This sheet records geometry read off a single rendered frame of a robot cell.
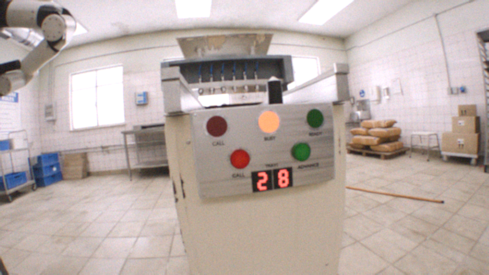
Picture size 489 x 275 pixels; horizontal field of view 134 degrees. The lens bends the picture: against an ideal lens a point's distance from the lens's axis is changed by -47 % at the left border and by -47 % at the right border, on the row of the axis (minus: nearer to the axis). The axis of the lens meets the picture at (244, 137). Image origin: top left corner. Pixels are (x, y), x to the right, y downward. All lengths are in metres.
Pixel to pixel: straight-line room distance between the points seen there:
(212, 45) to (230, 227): 0.97
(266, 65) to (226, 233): 0.99
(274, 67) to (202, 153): 0.96
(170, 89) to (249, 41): 0.91
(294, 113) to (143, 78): 4.21
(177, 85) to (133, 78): 4.21
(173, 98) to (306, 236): 0.36
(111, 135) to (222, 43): 3.76
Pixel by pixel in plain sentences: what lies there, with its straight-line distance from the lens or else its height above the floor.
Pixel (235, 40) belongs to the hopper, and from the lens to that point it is 1.16.
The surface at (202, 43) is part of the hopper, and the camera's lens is 1.16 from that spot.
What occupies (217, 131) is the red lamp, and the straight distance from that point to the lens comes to 0.30.
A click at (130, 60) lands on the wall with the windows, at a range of 4.66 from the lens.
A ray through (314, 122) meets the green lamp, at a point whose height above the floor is 0.81.
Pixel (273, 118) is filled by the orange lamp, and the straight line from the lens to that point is 0.31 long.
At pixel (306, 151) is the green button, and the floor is 0.76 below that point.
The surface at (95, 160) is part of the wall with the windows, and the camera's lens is 4.82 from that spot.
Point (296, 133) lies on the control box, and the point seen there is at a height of 0.79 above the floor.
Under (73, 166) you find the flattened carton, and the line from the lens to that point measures 4.90.
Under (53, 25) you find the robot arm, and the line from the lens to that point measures 0.70.
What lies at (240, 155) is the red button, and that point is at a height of 0.77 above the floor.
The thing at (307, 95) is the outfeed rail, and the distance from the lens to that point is 0.47.
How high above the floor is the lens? 0.81
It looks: 4 degrees down
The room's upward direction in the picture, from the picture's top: 5 degrees counter-clockwise
